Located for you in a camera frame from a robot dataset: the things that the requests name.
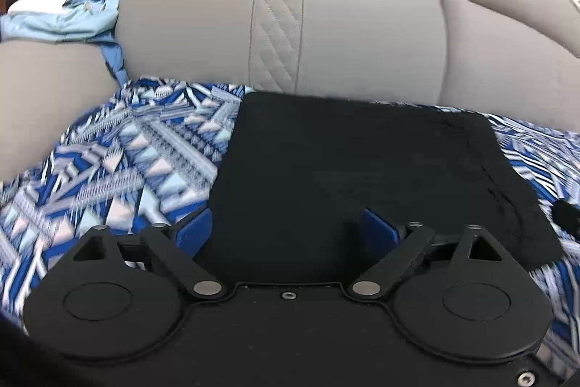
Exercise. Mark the black pants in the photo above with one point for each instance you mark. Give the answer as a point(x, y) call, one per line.
point(340, 165)

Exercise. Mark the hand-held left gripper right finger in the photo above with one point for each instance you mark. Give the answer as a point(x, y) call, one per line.
point(376, 226)

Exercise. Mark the blue white patterned blanket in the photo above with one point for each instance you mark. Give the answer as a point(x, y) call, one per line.
point(113, 160)

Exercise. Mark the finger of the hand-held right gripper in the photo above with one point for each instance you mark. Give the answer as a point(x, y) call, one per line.
point(568, 214)

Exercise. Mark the beige sofa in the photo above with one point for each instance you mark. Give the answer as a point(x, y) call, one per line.
point(353, 29)

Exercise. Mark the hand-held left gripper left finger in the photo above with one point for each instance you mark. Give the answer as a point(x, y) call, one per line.
point(197, 228)

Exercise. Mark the light blue cloth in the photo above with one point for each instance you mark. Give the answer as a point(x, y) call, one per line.
point(59, 22)

